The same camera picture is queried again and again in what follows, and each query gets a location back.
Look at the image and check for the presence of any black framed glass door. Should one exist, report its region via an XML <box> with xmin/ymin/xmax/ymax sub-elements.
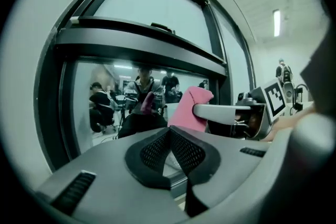
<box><xmin>33</xmin><ymin>0</ymin><xmax>257</xmax><ymax>173</ymax></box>

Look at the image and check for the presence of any black window handle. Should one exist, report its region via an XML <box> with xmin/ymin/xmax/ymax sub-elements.
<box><xmin>151</xmin><ymin>22</ymin><xmax>176</xmax><ymax>35</ymax></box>

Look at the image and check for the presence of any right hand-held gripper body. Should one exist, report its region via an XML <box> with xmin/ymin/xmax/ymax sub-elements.
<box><xmin>234</xmin><ymin>80</ymin><xmax>287</xmax><ymax>140</ymax></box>

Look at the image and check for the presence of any person's dark shirt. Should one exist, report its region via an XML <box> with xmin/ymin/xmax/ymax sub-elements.
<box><xmin>299</xmin><ymin>26</ymin><xmax>335</xmax><ymax>116</ymax></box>

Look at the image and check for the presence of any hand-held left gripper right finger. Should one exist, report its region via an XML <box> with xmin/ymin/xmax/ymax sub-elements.
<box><xmin>170</xmin><ymin>124</ymin><xmax>272</xmax><ymax>218</ymax></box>

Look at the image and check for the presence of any person's right forearm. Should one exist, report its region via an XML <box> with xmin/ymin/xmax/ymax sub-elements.
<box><xmin>262</xmin><ymin>110</ymin><xmax>316</xmax><ymax>143</ymax></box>

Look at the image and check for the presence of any ceiling light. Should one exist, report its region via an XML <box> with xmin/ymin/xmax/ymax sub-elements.
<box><xmin>272</xmin><ymin>8</ymin><xmax>281</xmax><ymax>38</ymax></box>

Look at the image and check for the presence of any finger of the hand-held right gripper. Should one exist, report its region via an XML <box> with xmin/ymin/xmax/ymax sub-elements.
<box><xmin>192</xmin><ymin>103</ymin><xmax>253</xmax><ymax>126</ymax></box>

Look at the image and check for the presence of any pink cloth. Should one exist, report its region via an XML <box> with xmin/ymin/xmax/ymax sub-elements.
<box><xmin>167</xmin><ymin>86</ymin><xmax>215</xmax><ymax>133</ymax></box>

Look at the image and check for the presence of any tall frosted glass panel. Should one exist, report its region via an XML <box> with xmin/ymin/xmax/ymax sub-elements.
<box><xmin>211</xmin><ymin>5</ymin><xmax>254</xmax><ymax>99</ymax></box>

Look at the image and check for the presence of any frosted glass pane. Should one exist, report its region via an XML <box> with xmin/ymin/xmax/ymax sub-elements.
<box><xmin>92</xmin><ymin>0</ymin><xmax>214</xmax><ymax>52</ymax></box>

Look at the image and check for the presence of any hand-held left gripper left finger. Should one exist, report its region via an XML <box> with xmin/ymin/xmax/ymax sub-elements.
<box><xmin>34</xmin><ymin>125</ymin><xmax>186</xmax><ymax>224</ymax></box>

